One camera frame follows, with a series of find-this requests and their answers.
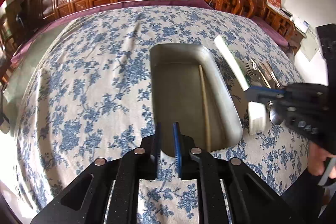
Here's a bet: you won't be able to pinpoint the cardboard boxes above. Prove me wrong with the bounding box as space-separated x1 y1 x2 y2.
1 0 23 20

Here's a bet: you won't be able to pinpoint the purple bench cushion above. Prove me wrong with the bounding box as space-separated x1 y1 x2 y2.
10 0 289 64

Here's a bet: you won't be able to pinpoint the white plastic fork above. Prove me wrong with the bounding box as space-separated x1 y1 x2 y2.
214 35 266 136

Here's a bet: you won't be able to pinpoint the light bamboo chopstick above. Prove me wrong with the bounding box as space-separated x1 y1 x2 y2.
199 65 211 152

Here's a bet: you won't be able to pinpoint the steel fork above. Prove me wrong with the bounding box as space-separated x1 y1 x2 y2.
245 61 271 89

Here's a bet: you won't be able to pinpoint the wooden armchair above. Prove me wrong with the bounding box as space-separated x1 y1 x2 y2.
205 0 254 18

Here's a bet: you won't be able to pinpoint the person's right hand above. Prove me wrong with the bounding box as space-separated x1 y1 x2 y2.
307 142 335 176

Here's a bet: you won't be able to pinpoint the stainless steel tray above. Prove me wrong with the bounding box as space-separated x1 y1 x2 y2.
150 44 243 156

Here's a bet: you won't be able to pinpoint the white paper on wall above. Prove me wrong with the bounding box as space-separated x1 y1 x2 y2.
300 26 321 61

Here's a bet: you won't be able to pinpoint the red sign card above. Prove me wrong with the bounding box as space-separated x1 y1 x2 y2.
266 0 281 12

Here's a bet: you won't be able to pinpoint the steel spoon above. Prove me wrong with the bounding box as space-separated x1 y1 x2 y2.
260 61 284 125

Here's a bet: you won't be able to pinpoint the brown wooden chopstick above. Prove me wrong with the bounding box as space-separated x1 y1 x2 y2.
264 62 281 88

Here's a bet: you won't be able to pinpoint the blue floral tablecloth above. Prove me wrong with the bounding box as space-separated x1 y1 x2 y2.
13 6 308 223

